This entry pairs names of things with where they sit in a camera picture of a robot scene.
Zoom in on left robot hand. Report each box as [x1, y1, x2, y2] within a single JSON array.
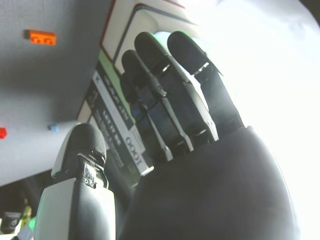
[[33, 30, 301, 240]]

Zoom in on green book with 1000 spine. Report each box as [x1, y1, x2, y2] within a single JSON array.
[[76, 48, 155, 190]]

